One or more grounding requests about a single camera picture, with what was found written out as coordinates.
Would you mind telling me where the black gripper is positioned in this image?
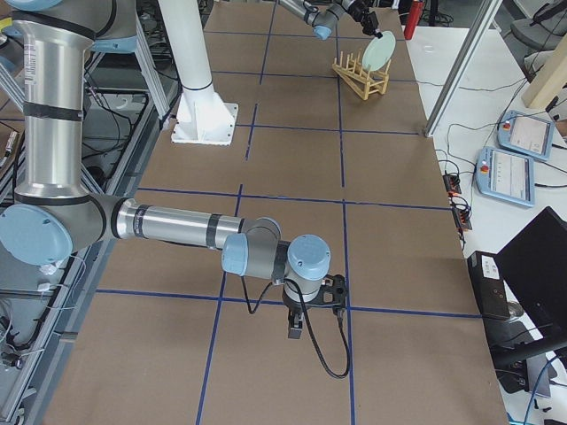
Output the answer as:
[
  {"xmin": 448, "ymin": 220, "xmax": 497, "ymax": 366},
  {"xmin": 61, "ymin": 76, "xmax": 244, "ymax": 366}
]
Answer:
[
  {"xmin": 283, "ymin": 295, "xmax": 308, "ymax": 340},
  {"xmin": 349, "ymin": 0, "xmax": 383, "ymax": 39}
]

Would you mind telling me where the light green ceramic plate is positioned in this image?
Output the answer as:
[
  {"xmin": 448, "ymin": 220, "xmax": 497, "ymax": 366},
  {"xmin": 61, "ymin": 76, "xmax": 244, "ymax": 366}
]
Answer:
[{"xmin": 361, "ymin": 31, "xmax": 396, "ymax": 72}]

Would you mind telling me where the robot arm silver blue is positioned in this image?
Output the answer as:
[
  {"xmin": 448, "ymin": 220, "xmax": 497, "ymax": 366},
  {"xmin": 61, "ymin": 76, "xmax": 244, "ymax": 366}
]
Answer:
[
  {"xmin": 1, "ymin": 1, "xmax": 330, "ymax": 338},
  {"xmin": 276, "ymin": 0, "xmax": 383, "ymax": 41}
]

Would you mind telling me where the wooden dish rack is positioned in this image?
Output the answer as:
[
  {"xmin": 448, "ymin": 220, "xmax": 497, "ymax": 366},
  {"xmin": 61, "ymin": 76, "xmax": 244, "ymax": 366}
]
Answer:
[{"xmin": 331, "ymin": 50, "xmax": 392, "ymax": 101}]

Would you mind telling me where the red cylinder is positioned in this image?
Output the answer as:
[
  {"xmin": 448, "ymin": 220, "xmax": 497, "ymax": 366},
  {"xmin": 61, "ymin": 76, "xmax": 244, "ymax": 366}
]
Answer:
[{"xmin": 404, "ymin": 0, "xmax": 424, "ymax": 40}]

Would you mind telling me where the orange black connector strip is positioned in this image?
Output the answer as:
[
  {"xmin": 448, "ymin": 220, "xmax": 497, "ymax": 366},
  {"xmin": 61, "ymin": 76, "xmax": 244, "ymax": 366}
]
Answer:
[{"xmin": 442, "ymin": 172, "xmax": 472, "ymax": 232}]

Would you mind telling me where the wooden beam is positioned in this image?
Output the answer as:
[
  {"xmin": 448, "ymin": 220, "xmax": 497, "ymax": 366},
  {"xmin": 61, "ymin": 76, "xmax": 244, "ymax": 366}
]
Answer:
[{"xmin": 522, "ymin": 35, "xmax": 567, "ymax": 109}]

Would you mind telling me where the white side desk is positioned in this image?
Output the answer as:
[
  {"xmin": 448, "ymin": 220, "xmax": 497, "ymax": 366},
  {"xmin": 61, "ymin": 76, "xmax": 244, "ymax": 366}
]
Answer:
[{"xmin": 408, "ymin": 29, "xmax": 566, "ymax": 260}]

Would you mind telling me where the far teach pendant tablet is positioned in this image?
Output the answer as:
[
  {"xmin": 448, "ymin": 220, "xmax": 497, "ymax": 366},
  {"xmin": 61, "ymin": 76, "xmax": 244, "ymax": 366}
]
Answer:
[{"xmin": 497, "ymin": 110, "xmax": 555, "ymax": 161}]

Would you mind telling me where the teach pendant tablet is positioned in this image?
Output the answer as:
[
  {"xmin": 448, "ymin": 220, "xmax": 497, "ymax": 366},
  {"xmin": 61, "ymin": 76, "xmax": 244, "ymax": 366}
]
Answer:
[
  {"xmin": 475, "ymin": 147, "xmax": 535, "ymax": 207},
  {"xmin": 497, "ymin": 110, "xmax": 555, "ymax": 161}
]

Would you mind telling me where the near teach pendant tablet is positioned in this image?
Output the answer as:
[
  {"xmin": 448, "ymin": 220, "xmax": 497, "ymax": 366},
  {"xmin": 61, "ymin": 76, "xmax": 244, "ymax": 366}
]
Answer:
[{"xmin": 475, "ymin": 147, "xmax": 535, "ymax": 207}]

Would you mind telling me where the black power box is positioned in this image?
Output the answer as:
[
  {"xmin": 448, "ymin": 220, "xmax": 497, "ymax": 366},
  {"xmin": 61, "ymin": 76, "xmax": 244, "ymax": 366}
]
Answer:
[{"xmin": 467, "ymin": 251, "xmax": 510, "ymax": 321}]

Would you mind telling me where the black monitor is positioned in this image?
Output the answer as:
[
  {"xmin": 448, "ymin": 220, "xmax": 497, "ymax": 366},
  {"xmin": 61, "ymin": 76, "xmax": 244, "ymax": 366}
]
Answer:
[{"xmin": 493, "ymin": 206, "xmax": 566, "ymax": 368}]

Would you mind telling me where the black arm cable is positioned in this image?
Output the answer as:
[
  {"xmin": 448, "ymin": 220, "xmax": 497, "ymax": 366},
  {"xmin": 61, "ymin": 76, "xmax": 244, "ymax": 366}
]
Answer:
[{"xmin": 241, "ymin": 274, "xmax": 352, "ymax": 380}]

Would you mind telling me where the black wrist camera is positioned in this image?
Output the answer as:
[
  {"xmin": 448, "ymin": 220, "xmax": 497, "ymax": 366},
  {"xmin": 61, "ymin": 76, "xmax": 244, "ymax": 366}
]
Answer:
[{"xmin": 314, "ymin": 274, "xmax": 348, "ymax": 310}]

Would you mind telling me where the aluminium frame post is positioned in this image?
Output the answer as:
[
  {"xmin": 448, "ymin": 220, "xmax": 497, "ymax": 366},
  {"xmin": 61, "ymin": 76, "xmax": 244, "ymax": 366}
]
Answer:
[{"xmin": 424, "ymin": 0, "xmax": 502, "ymax": 137}]

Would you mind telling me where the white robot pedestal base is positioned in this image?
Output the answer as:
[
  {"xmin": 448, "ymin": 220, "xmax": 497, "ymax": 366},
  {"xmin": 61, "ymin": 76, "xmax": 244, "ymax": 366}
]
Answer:
[{"xmin": 159, "ymin": 0, "xmax": 238, "ymax": 145}]

